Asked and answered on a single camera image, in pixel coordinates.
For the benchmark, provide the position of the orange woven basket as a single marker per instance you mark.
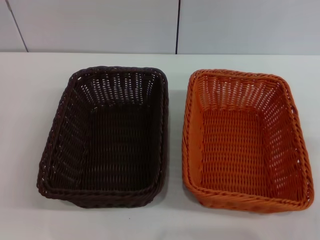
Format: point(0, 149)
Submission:
point(237, 150)

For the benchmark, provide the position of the small grey wall hinge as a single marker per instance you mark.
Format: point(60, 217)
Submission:
point(9, 6)

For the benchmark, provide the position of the dark brown woven basket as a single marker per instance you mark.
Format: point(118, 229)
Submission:
point(112, 140)

